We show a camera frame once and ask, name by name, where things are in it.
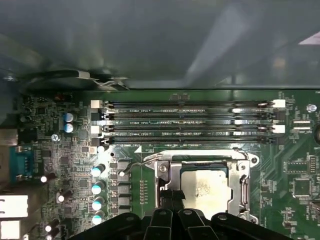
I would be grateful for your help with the silver CPU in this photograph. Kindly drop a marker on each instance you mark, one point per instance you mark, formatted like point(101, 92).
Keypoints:
point(212, 185)

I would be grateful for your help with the open black PC case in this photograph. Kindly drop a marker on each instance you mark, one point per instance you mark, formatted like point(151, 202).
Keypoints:
point(125, 37)

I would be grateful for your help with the RAM slot black clips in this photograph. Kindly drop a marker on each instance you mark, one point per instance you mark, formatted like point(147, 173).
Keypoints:
point(175, 116)
point(175, 140)

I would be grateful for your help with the green motherboard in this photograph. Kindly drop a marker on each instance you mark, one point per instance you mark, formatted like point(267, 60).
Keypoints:
point(275, 160)

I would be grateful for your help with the metal socket cover frame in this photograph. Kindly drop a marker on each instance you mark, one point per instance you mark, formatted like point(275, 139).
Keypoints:
point(236, 187)

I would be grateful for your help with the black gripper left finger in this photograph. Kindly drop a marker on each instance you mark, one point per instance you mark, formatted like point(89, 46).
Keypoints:
point(160, 225)

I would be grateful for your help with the RAM slot white clips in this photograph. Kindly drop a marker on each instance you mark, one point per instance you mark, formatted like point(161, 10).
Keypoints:
point(175, 103)

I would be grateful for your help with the CPU socket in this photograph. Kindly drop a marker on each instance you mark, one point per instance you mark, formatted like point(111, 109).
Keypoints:
point(240, 156)

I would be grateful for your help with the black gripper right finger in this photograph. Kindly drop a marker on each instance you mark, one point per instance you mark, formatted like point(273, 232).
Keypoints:
point(190, 225)

